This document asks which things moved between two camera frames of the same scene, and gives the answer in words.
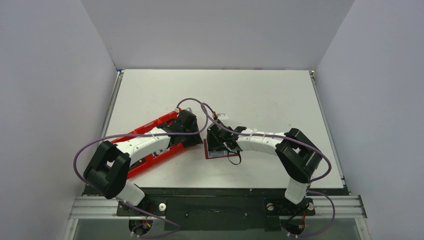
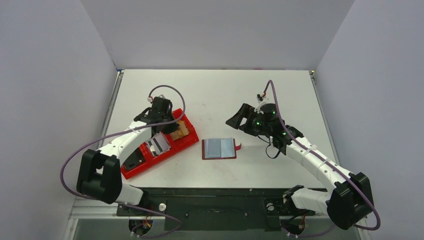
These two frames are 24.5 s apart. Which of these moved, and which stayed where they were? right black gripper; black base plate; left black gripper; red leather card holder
Moved: right black gripper; left black gripper
Stayed: black base plate; red leather card holder
